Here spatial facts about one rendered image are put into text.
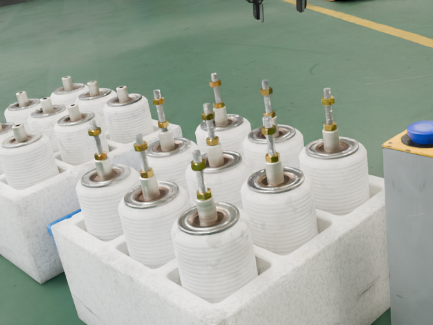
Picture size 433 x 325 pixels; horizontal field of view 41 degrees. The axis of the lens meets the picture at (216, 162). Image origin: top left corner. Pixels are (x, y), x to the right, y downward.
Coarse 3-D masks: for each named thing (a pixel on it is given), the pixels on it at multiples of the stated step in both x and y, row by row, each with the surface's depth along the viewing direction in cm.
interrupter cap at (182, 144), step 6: (174, 138) 96; (180, 138) 96; (186, 138) 95; (150, 144) 95; (156, 144) 95; (180, 144) 93; (186, 144) 93; (150, 150) 93; (156, 150) 93; (174, 150) 91; (180, 150) 91; (150, 156) 91; (156, 156) 90; (162, 156) 90; (168, 156) 90
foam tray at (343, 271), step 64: (384, 192) 84; (64, 256) 91; (128, 256) 79; (256, 256) 74; (320, 256) 73; (384, 256) 84; (128, 320) 81; (192, 320) 66; (256, 320) 67; (320, 320) 76
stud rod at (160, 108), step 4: (156, 92) 89; (156, 96) 90; (160, 104) 90; (160, 108) 90; (160, 112) 91; (160, 116) 91; (164, 116) 91; (160, 120) 91; (164, 120) 91; (164, 128) 92
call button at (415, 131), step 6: (408, 126) 66; (414, 126) 65; (420, 126) 65; (426, 126) 65; (432, 126) 64; (408, 132) 65; (414, 132) 64; (420, 132) 64; (426, 132) 63; (432, 132) 63; (414, 138) 64; (420, 138) 64; (426, 138) 64; (432, 138) 63
